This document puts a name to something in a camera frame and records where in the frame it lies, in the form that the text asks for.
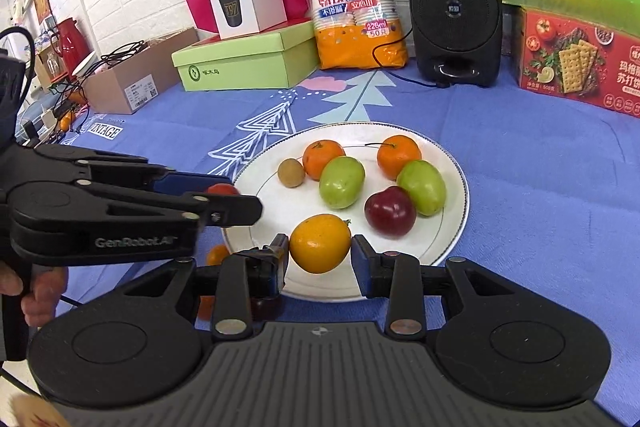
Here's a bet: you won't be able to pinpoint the white plate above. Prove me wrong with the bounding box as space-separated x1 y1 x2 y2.
221 122 471 303

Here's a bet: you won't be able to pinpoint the green plum with red blush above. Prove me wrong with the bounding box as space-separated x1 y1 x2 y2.
396 160 447 217

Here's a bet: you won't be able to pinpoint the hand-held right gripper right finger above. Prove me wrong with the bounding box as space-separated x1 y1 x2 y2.
351 235 518 339

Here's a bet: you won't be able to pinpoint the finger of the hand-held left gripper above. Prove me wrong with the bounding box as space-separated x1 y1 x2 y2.
75 184 264 228
35 144 234 196

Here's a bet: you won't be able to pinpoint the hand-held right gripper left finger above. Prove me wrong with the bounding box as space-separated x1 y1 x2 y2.
120 234 290 342

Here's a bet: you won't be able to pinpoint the red kettle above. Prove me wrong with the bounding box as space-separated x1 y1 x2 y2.
50 18 90 65

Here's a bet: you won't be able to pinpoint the black speaker cable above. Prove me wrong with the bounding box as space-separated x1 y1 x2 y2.
385 22 451 90

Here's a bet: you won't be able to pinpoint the black speaker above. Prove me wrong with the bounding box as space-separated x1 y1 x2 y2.
403 0 503 88

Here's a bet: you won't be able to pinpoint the red cracker box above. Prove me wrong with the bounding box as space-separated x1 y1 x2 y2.
517 5 640 118

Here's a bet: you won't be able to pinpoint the small brown box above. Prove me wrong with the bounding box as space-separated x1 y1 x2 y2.
32 47 66 90

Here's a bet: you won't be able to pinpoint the brown cardboard box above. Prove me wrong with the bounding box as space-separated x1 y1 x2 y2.
81 27 201 115

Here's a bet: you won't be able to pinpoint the blue printed tablecloth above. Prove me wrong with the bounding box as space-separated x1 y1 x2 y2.
15 52 640 425

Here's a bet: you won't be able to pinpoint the person's left hand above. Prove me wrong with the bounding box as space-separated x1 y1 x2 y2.
0 263 69 329

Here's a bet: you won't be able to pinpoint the orange tangerine with stem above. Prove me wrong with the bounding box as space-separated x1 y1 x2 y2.
366 135 423 181

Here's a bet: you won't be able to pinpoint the small tangerine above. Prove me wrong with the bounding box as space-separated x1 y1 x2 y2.
206 244 232 267

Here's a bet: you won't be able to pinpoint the yellow-orange tomato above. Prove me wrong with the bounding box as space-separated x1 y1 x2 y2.
289 213 352 274

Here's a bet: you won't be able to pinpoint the dark red plum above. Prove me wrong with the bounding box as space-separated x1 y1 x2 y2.
364 186 417 237
251 297 285 322

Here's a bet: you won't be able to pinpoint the small brownish green tomato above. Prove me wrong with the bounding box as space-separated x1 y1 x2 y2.
277 158 306 188

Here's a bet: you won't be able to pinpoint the green shoe box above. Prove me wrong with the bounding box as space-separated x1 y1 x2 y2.
171 18 321 92

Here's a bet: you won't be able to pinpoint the black tangled cables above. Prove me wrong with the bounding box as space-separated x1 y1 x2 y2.
65 38 153 80

